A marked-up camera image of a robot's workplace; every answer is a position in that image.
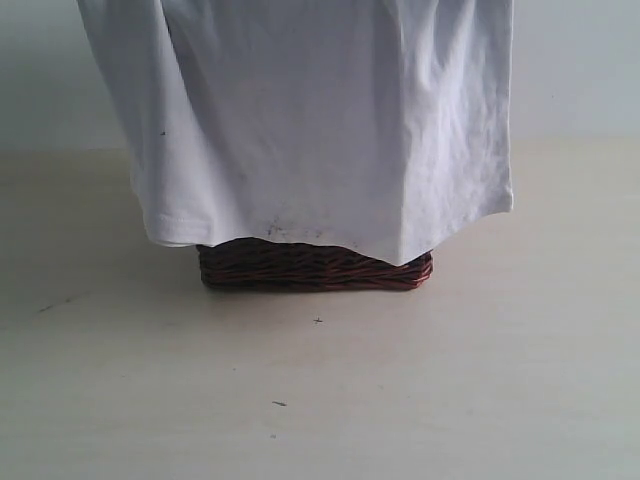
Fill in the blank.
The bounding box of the white t-shirt red lettering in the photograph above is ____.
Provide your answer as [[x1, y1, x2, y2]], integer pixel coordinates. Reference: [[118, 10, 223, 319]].
[[78, 0, 514, 266]]

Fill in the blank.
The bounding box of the dark red wicker basket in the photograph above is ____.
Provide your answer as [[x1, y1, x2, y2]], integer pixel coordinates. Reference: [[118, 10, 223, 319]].
[[196, 238, 433, 292]]

